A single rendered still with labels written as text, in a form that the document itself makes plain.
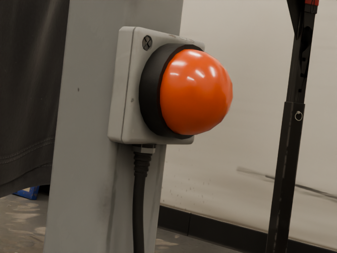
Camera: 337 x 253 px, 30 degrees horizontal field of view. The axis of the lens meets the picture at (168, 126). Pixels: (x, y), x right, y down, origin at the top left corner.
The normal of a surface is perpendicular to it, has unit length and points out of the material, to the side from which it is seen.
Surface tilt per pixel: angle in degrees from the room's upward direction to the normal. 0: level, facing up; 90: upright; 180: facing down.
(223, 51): 90
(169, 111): 117
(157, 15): 90
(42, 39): 96
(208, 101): 99
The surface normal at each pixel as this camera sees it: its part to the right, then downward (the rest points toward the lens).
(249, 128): -0.62, -0.03
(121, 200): 0.78, 0.12
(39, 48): 0.95, 0.23
